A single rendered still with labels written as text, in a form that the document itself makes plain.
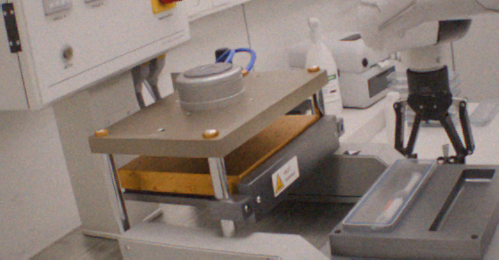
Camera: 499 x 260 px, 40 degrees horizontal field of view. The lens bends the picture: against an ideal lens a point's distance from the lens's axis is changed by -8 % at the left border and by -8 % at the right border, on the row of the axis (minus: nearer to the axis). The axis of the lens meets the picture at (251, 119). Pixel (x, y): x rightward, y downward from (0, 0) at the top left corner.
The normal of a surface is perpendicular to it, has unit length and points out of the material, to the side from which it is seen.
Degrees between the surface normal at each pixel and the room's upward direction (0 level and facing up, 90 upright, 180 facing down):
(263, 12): 90
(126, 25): 90
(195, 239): 0
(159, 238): 0
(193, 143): 90
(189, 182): 90
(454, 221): 0
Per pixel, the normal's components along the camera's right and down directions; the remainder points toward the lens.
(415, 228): -0.16, -0.95
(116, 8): 0.86, 0.00
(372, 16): -0.91, 0.16
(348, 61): -0.62, 0.27
